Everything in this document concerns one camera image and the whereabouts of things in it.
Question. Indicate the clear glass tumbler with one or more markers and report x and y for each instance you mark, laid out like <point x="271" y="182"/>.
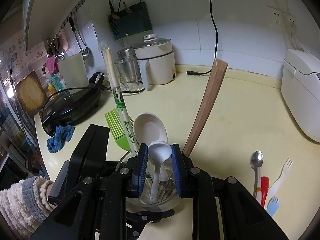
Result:
<point x="167" y="197"/>

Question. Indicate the glass jar with metal lid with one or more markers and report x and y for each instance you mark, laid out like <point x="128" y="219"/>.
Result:
<point x="128" y="67"/>

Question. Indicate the wooden cutting board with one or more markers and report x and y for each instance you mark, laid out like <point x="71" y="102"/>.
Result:
<point x="31" y="94"/>

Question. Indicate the white wall socket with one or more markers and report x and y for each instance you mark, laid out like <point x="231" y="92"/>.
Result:
<point x="274" y="18"/>

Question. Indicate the blue plastic spork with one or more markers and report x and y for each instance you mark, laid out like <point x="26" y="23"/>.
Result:
<point x="273" y="206"/>

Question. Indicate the disposable chopsticks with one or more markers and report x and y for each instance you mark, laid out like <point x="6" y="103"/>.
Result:
<point x="118" y="97"/>

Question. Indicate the wooden handled fork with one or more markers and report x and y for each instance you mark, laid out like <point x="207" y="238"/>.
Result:
<point x="210" y="94"/>

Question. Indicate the dark green knife block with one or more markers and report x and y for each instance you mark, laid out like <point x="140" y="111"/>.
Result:
<point x="130" y="21"/>

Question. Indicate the beige electric cooker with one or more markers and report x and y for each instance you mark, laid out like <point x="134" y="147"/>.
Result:
<point x="156" y="60"/>

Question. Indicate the white rice cooker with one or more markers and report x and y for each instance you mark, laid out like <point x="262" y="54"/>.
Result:
<point x="300" y="90"/>

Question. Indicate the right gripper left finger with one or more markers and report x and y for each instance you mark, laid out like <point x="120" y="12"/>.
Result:
<point x="91" y="202"/>

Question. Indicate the red handled utensil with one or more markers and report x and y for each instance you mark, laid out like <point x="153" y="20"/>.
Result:
<point x="264" y="189"/>

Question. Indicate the white plastic spork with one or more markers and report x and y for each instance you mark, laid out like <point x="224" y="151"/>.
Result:
<point x="284" y="172"/>

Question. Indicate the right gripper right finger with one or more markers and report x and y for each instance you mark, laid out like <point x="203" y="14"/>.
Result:
<point x="222" y="208"/>

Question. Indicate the small white plastic spoon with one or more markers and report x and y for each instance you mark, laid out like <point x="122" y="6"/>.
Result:
<point x="159" y="151"/>

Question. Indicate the white cutting board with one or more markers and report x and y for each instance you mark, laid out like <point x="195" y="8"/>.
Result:
<point x="73" y="71"/>

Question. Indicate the metal spoon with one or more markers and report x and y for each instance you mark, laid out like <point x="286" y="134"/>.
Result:
<point x="256" y="163"/>

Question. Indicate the speckled beige large spoon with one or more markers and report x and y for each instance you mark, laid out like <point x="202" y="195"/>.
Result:
<point x="148" y="128"/>

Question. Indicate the black electric griddle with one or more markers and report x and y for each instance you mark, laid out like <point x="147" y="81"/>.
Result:
<point x="69" y="105"/>

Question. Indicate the blue cloth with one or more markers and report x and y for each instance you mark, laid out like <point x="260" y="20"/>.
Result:
<point x="62" y="134"/>

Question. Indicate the knitted sweater left forearm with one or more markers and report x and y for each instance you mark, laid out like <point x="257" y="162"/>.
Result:
<point x="24" y="206"/>

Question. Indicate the hanging metal ladle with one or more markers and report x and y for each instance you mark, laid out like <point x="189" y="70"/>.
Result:
<point x="84" y="51"/>

